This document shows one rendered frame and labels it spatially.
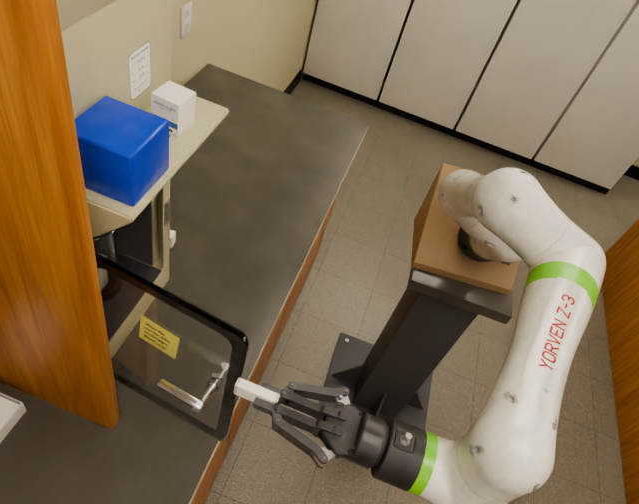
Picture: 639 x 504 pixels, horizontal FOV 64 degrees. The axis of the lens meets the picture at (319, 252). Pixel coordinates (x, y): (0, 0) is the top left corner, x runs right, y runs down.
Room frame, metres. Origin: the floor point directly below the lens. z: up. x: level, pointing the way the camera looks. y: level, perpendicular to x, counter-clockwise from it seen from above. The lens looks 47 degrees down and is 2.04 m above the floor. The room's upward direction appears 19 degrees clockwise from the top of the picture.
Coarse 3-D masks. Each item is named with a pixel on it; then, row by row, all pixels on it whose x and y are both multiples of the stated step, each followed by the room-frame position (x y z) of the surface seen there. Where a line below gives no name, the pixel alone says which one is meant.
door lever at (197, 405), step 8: (160, 384) 0.38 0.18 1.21; (168, 384) 0.38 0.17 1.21; (208, 384) 0.41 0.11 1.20; (168, 392) 0.37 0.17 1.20; (176, 392) 0.37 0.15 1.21; (184, 392) 0.38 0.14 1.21; (208, 392) 0.39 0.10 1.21; (184, 400) 0.36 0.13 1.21; (192, 400) 0.37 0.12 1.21; (200, 400) 0.37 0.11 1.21; (192, 408) 0.36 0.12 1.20; (200, 408) 0.36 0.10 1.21
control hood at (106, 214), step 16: (208, 112) 0.73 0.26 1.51; (224, 112) 0.75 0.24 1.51; (192, 128) 0.68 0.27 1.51; (208, 128) 0.69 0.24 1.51; (176, 144) 0.63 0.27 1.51; (192, 144) 0.64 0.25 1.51; (176, 160) 0.59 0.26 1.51; (96, 192) 0.47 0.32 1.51; (96, 208) 0.45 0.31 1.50; (112, 208) 0.45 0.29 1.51; (128, 208) 0.46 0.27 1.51; (96, 224) 0.45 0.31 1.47; (112, 224) 0.45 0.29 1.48
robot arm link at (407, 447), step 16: (400, 432) 0.36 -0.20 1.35; (416, 432) 0.37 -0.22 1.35; (384, 448) 0.34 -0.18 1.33; (400, 448) 0.34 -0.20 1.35; (416, 448) 0.34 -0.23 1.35; (384, 464) 0.31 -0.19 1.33; (400, 464) 0.32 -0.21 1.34; (416, 464) 0.32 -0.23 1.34; (384, 480) 0.30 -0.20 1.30; (400, 480) 0.31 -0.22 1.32
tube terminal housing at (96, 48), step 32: (128, 0) 0.65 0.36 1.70; (160, 0) 0.74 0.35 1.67; (64, 32) 0.52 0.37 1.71; (96, 32) 0.58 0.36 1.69; (128, 32) 0.65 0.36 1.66; (160, 32) 0.74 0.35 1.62; (96, 64) 0.57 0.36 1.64; (128, 64) 0.65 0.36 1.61; (160, 64) 0.74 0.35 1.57; (96, 96) 0.56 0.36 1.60; (128, 96) 0.64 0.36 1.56; (160, 192) 0.78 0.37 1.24; (160, 224) 0.78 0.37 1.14; (128, 256) 0.75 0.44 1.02; (160, 256) 0.78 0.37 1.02
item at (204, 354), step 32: (96, 256) 0.45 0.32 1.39; (128, 288) 0.44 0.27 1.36; (160, 288) 0.44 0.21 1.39; (128, 320) 0.44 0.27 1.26; (160, 320) 0.43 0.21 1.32; (192, 320) 0.42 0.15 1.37; (128, 352) 0.44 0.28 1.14; (160, 352) 0.43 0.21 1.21; (192, 352) 0.42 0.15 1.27; (224, 352) 0.40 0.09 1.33; (128, 384) 0.45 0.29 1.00; (192, 384) 0.41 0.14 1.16; (224, 384) 0.40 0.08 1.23; (192, 416) 0.41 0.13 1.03; (224, 416) 0.40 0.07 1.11
